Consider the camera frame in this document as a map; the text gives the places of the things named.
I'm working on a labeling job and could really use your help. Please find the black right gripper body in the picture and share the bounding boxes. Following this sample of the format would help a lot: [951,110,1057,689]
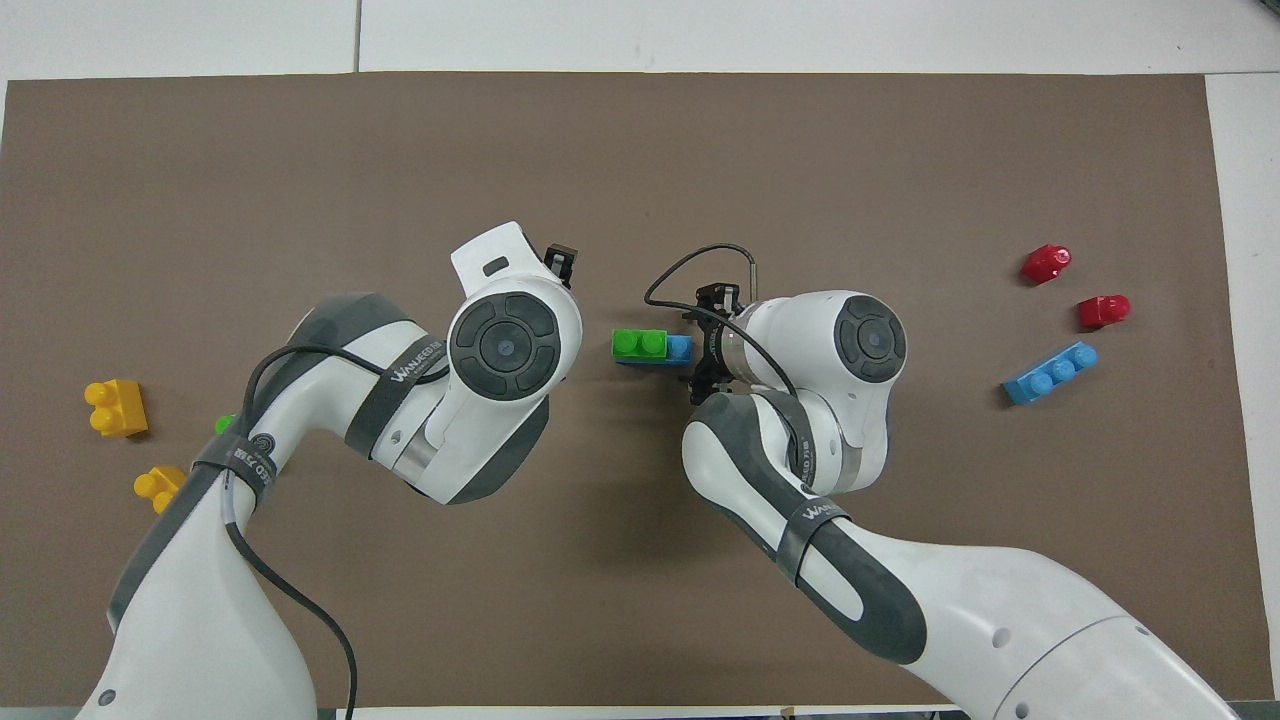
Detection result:
[695,283,746,403]

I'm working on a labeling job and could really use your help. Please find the blue three-stud brick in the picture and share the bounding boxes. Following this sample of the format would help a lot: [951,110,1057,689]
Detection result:
[615,335,694,368]
[1002,342,1099,406]

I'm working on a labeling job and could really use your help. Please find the brown table mat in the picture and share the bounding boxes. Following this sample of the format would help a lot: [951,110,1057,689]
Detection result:
[0,72,1276,711]

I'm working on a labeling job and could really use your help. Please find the red one-stud brick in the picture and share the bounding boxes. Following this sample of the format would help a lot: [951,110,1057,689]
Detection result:
[1020,244,1073,287]
[1077,294,1132,330]

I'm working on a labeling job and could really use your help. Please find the yellow two-stud brick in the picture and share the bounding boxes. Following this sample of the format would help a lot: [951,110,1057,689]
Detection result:
[134,466,191,515]
[84,379,150,439]

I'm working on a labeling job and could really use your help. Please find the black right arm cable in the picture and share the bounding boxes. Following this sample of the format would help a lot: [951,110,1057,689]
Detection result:
[643,243,801,406]

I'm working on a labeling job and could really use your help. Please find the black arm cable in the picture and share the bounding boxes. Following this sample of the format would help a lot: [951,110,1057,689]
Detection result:
[643,243,801,406]
[222,343,456,720]

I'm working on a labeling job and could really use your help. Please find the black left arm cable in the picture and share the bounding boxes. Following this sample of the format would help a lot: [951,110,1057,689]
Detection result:
[222,343,456,720]

